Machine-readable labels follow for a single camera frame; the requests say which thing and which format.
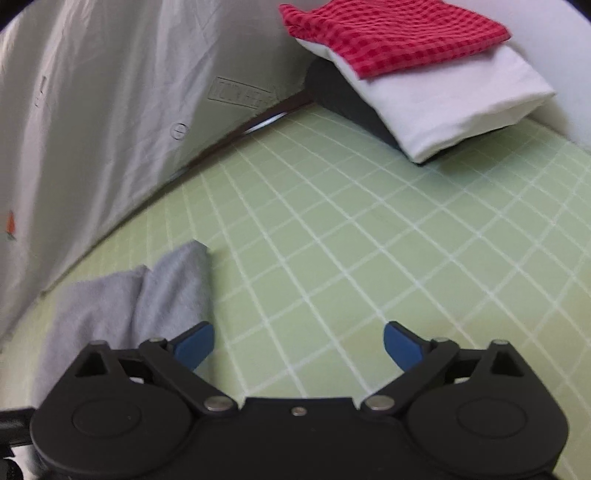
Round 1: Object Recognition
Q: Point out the black stand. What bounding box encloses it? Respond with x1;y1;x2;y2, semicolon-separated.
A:
0;406;37;480

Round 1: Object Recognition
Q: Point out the red checked folded cloth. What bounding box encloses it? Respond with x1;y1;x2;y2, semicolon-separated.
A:
279;0;511;78

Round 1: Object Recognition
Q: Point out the dark grey folded cloth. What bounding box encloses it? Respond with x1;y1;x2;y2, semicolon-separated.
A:
305;58;428;165

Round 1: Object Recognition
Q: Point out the white sheet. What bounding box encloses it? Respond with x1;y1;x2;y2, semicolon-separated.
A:
0;0;324;342

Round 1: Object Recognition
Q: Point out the white folded cloth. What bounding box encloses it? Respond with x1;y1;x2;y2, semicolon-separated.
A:
295;37;557;163

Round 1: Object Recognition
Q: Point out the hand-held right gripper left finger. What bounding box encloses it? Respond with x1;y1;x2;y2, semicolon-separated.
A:
74;321;234;414

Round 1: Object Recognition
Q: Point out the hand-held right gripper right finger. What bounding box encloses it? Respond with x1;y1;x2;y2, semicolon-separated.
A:
361;321;527;414

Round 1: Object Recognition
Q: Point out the green grid mat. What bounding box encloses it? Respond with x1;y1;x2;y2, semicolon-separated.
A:
9;102;591;480

